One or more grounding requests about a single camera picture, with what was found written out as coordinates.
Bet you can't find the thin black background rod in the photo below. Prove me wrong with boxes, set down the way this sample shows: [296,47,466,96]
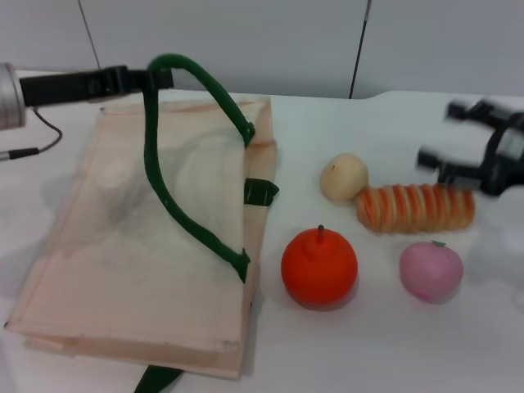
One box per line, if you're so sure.
[348,0,373,100]

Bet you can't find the cream canvas handbag green handles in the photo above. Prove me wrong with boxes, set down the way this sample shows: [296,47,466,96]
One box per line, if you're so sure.
[3,52,282,393]

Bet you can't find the beige toy potato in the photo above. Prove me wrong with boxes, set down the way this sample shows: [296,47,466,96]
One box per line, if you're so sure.
[319,152,369,202]

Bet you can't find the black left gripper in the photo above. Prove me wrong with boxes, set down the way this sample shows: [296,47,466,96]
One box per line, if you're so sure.
[19,65,174,106]

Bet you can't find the orange toy fruit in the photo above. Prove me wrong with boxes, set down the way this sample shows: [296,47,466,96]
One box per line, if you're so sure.
[280,224,359,311]

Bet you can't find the left arm cable with plug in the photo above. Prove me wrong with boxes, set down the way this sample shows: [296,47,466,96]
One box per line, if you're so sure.
[0,106,63,163]

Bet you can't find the pink toy peach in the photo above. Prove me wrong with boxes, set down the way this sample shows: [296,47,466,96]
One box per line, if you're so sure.
[399,240,464,305]

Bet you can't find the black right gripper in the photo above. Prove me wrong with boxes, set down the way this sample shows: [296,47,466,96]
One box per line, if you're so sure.
[417,99,524,198]

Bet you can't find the orange striped bread roll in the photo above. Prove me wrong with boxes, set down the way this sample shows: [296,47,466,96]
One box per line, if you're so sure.
[354,183,477,235]

